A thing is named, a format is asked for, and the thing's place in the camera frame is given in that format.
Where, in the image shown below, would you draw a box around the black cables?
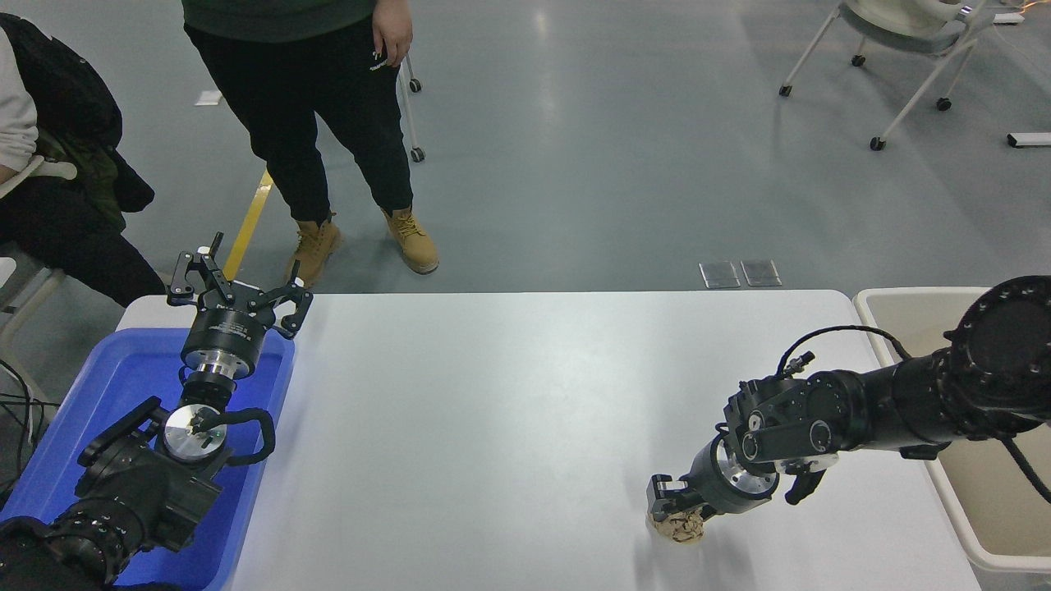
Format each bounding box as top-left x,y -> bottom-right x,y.
0,357 -> 62,493

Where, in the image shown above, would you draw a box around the white wheeled chair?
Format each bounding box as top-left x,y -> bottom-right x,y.
778,0 -> 1027,153

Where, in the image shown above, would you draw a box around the tan paper ball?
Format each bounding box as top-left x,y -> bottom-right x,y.
647,505 -> 705,547

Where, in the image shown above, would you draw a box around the grey white chair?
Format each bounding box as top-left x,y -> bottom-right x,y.
0,158 -> 79,411

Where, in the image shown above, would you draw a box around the standing person's hand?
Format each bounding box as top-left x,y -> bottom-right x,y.
371,0 -> 413,68

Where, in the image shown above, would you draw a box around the seated person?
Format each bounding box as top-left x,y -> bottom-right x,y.
0,12 -> 169,309

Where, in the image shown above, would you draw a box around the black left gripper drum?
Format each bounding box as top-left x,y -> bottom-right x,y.
182,300 -> 277,362

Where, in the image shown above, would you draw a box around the white wheeled frame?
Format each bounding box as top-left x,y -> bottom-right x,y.
397,56 -> 426,163

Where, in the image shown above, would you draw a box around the large pale bin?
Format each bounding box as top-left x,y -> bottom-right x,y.
852,286 -> 1051,575

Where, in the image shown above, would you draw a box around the standing person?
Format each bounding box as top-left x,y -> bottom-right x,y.
181,0 -> 440,288

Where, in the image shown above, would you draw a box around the blue plastic tray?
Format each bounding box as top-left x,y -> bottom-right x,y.
0,327 -> 296,591

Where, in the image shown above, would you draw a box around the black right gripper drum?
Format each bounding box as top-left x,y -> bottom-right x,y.
682,443 -> 769,515

